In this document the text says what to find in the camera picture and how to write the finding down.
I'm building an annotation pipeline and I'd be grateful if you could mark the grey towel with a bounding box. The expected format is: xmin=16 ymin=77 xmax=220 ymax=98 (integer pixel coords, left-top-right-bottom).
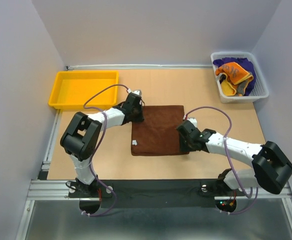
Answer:
xmin=235 ymin=80 xmax=254 ymax=97

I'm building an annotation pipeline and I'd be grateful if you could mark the brown towel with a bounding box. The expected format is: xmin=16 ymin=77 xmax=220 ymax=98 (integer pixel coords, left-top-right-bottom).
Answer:
xmin=131 ymin=105 xmax=189 ymax=157

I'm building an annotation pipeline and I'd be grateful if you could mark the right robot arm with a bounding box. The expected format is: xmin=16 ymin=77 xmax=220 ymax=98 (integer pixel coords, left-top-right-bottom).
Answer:
xmin=176 ymin=119 xmax=292 ymax=196

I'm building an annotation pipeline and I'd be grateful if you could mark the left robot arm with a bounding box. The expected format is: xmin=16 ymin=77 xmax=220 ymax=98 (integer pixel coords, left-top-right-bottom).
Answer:
xmin=60 ymin=90 xmax=144 ymax=197

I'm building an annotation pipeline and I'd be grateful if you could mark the yellow plastic tray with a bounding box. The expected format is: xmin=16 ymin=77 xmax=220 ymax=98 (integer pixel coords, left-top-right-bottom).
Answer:
xmin=48 ymin=70 xmax=119 ymax=110

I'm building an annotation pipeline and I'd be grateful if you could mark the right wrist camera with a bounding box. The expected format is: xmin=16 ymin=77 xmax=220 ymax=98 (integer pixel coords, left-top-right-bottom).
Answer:
xmin=185 ymin=117 xmax=198 ymax=128

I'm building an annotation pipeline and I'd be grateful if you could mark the orange towel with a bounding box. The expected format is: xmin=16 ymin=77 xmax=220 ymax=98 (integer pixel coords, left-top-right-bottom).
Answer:
xmin=215 ymin=62 xmax=254 ymax=85

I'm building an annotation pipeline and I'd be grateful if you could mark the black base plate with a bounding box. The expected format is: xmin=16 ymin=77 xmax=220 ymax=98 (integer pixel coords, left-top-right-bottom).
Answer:
xmin=65 ymin=179 xmax=243 ymax=216

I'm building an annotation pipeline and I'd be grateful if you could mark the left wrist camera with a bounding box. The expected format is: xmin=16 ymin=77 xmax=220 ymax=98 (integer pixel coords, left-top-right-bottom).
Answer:
xmin=126 ymin=88 xmax=142 ymax=97

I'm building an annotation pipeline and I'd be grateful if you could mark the purple towel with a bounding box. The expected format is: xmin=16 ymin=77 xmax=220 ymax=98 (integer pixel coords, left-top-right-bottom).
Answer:
xmin=213 ymin=57 xmax=256 ymax=89

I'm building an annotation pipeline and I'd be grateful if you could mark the aluminium frame rail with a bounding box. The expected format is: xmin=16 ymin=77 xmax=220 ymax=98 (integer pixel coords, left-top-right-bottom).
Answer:
xmin=27 ymin=176 xmax=292 ymax=200

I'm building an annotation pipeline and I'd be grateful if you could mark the yellow towel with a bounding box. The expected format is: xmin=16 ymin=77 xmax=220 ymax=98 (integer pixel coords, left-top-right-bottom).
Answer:
xmin=220 ymin=80 xmax=237 ymax=97

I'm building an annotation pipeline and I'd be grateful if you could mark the white plastic basket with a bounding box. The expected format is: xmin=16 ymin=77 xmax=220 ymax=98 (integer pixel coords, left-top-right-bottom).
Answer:
xmin=210 ymin=51 xmax=269 ymax=104

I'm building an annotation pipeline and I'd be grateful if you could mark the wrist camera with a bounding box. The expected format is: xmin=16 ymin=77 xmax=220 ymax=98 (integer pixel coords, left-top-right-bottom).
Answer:
xmin=126 ymin=88 xmax=142 ymax=97
xmin=185 ymin=117 xmax=198 ymax=128

